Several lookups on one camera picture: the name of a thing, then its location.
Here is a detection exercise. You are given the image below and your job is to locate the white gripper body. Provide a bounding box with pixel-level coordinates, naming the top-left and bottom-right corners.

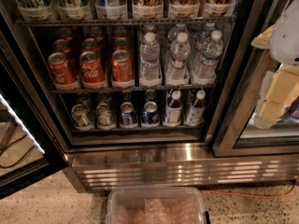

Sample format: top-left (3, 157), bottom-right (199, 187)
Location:
top-left (270, 0), bottom-right (299, 65)

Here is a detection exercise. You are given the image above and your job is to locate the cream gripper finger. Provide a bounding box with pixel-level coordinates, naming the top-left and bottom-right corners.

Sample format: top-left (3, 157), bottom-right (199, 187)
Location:
top-left (251, 25), bottom-right (274, 49)
top-left (253, 64), bottom-right (299, 129)

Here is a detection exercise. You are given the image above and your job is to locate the blue pepsi can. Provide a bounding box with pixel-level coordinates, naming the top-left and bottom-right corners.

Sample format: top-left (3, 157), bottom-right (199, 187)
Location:
top-left (121, 102), bottom-right (137, 126)
top-left (142, 102), bottom-right (159, 125)

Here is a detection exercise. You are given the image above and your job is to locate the stainless steel fridge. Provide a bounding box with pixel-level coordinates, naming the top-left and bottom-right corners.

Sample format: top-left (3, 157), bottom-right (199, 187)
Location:
top-left (0, 0), bottom-right (299, 192)

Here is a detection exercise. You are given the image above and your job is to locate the front right orange soda can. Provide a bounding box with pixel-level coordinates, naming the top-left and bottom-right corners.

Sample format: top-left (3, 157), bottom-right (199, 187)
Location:
top-left (111, 49), bottom-right (133, 82)

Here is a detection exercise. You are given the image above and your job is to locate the front middle coca-cola can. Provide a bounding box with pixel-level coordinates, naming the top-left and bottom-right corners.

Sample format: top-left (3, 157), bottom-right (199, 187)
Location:
top-left (79, 51), bottom-right (105, 83)

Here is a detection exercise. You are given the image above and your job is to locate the coca-cola can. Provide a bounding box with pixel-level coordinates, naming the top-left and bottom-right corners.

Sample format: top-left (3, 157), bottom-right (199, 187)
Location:
top-left (79, 51), bottom-right (105, 83)
top-left (48, 52), bottom-right (77, 85)

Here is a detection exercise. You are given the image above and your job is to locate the silver can front left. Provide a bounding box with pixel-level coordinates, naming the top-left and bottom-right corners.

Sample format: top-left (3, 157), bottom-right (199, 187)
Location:
top-left (71, 105), bottom-right (92, 127)

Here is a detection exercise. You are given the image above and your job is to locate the front left coca-cola can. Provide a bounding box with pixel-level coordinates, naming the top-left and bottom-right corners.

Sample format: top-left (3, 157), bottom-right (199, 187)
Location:
top-left (48, 52), bottom-right (77, 85)

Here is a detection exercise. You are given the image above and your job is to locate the open fridge door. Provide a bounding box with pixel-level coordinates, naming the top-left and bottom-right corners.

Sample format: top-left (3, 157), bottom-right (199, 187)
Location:
top-left (0, 42), bottom-right (65, 199)

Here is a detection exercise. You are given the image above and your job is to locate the front right water bottle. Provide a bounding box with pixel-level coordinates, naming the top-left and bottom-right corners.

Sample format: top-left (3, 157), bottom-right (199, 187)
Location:
top-left (193, 30), bottom-right (224, 78)

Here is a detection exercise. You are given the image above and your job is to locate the water bottle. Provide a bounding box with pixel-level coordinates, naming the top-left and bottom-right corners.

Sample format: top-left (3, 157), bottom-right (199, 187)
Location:
top-left (166, 32), bottom-right (191, 80)
top-left (193, 30), bottom-right (224, 78)
top-left (139, 32), bottom-right (160, 80)

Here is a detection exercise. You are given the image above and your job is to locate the right brown drink bottle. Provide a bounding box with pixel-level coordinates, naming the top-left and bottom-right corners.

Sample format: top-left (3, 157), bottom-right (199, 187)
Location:
top-left (185, 90), bottom-right (206, 126)

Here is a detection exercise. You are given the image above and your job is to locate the brown drink bottle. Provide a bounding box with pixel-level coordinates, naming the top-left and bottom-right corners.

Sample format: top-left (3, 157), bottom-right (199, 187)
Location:
top-left (164, 91), bottom-right (182, 124)
top-left (185, 90), bottom-right (206, 126)

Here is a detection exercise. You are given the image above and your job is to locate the front middle water bottle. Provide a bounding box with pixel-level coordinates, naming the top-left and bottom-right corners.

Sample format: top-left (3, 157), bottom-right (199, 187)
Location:
top-left (166, 32), bottom-right (191, 80)

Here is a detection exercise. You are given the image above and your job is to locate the left brown drink bottle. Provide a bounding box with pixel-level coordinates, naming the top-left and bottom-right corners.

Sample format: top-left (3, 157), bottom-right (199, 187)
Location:
top-left (164, 91), bottom-right (182, 124)

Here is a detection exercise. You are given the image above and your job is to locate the front left water bottle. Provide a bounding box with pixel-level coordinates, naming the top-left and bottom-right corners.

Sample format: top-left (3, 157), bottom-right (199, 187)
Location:
top-left (139, 32), bottom-right (160, 80)

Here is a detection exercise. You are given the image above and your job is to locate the clear plastic bin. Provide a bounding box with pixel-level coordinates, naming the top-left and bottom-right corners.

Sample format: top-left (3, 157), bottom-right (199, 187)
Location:
top-left (105, 187), bottom-right (207, 224)

